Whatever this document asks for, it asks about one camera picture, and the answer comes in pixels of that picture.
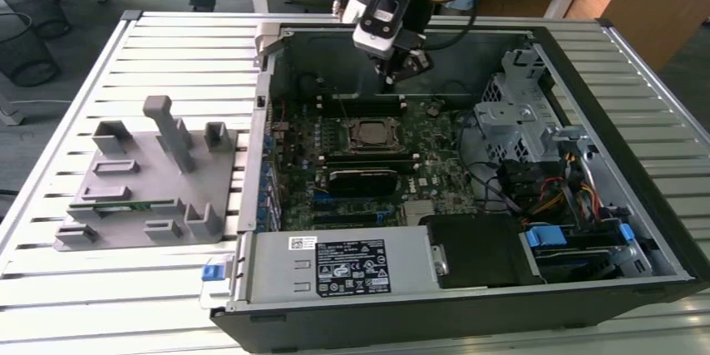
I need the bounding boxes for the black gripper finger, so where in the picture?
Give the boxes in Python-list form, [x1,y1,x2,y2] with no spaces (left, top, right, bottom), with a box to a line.
[375,52,410,95]
[405,48,437,81]

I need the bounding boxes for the CPU socket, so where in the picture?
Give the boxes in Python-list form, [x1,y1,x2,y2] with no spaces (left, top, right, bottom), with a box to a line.
[344,116,405,153]

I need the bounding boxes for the green motherboard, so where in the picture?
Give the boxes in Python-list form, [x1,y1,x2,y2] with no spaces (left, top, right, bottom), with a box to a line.
[264,95,485,234]

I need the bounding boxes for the metal drive cage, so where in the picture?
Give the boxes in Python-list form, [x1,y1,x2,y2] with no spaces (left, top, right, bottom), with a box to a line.
[473,49,562,165]

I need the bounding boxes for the grey case latch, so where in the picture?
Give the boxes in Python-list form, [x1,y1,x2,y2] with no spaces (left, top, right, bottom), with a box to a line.
[254,21,286,70]

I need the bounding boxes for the black graphics card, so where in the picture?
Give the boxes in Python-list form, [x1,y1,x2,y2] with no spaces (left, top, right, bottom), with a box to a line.
[326,167,400,200]

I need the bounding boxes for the silver chipset heatsink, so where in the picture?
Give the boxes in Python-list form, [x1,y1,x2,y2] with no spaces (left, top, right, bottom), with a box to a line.
[403,200,442,225]

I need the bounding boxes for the black expansion slot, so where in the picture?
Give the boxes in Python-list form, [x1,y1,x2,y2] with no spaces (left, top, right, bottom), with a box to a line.
[312,212,383,225]

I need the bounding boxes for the wooden cabinet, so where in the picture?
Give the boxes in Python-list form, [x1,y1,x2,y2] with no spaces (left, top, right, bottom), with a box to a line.
[565,0,710,72]

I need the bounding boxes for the blue disk carrier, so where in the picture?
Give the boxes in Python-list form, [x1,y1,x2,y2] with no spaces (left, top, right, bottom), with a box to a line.
[523,224,569,249]

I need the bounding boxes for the grey parts rack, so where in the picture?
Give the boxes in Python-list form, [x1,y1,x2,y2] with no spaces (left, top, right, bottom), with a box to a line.
[52,95,240,253]

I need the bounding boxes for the silver power supply unit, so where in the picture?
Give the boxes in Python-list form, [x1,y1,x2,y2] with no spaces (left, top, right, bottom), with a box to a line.
[224,225,445,314]

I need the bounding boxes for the green RAM stick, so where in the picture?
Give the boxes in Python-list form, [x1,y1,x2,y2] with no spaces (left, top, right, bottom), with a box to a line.
[92,200,180,212]

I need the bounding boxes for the black PC case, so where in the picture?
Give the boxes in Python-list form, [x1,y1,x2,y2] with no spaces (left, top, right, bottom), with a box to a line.
[208,17,710,355]

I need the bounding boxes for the black mesh waste bin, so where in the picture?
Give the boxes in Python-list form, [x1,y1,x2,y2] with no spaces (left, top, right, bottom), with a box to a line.
[0,12,62,87]
[0,0,72,40]

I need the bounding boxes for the grey stand foot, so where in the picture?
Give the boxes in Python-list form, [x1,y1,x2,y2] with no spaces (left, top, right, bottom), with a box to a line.
[0,91,27,126]

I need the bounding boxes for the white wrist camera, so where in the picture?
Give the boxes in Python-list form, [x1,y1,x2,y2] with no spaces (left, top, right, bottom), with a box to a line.
[352,0,402,59]

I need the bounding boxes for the black internal cable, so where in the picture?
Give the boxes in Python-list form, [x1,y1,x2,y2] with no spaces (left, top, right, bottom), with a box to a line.
[463,158,527,219]

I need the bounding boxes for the silver drive bracket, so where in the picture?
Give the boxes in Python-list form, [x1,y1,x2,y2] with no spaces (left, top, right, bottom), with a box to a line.
[546,125,657,278]

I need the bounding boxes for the coloured power wire bundle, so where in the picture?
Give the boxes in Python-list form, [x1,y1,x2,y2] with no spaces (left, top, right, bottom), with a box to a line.
[523,153,606,225]

